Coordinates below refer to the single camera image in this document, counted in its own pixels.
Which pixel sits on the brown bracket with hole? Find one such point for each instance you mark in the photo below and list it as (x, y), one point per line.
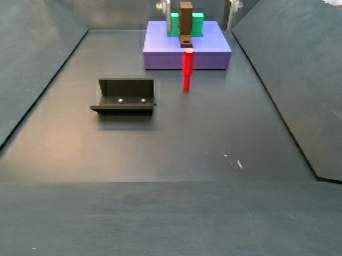
(185, 24)

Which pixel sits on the black angle bracket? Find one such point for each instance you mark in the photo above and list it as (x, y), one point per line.
(125, 94)

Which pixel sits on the red peg object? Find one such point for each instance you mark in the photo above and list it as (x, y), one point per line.
(187, 67)

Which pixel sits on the green block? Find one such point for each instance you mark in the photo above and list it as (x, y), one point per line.
(196, 31)

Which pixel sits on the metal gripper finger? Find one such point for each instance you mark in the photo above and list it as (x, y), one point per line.
(163, 5)
(233, 6)

